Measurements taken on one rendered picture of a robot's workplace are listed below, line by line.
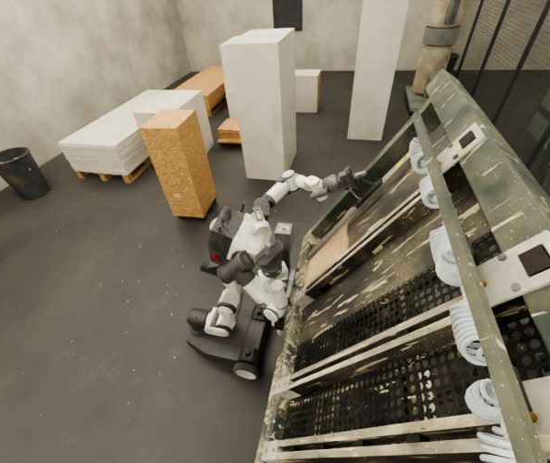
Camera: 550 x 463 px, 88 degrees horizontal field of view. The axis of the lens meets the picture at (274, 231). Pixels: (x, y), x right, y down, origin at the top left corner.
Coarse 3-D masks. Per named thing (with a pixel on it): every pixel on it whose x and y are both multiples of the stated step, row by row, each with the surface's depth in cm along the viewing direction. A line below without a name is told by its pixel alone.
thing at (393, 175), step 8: (408, 152) 131; (400, 160) 134; (408, 160) 129; (392, 168) 138; (400, 168) 133; (408, 168) 132; (384, 176) 142; (392, 176) 137; (384, 184) 140; (376, 192) 144; (368, 200) 149; (360, 208) 153; (344, 216) 165; (352, 216) 158; (336, 224) 171; (344, 224) 163; (328, 232) 177; (336, 232) 169; (320, 240) 183; (328, 240) 175; (312, 248) 190; (320, 248) 181; (312, 256) 188
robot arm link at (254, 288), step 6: (252, 282) 133; (258, 282) 135; (246, 288) 134; (252, 288) 133; (258, 288) 134; (252, 294) 135; (258, 294) 134; (264, 294) 135; (270, 294) 137; (258, 300) 135; (264, 300) 135; (270, 300) 135; (258, 306) 137; (264, 306) 134; (264, 312) 134; (270, 312) 132; (270, 318) 135; (276, 318) 132
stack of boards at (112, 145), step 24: (144, 96) 563; (96, 120) 483; (120, 120) 476; (72, 144) 423; (96, 144) 412; (120, 144) 416; (144, 144) 465; (96, 168) 445; (120, 168) 432; (144, 168) 475
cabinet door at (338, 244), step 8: (344, 232) 159; (336, 240) 165; (344, 240) 154; (328, 248) 171; (336, 248) 160; (344, 248) 149; (320, 256) 176; (328, 256) 165; (336, 256) 154; (312, 264) 182; (320, 264) 170; (328, 264) 160; (312, 272) 176; (320, 272) 164
